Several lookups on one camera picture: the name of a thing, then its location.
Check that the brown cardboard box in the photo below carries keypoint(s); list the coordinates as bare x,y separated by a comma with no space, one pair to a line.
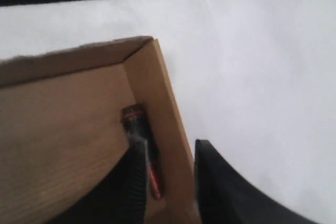
68,119

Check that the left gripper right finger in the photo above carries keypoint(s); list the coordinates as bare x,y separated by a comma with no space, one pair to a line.
231,192

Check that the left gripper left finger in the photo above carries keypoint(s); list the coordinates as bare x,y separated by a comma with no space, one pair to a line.
118,190

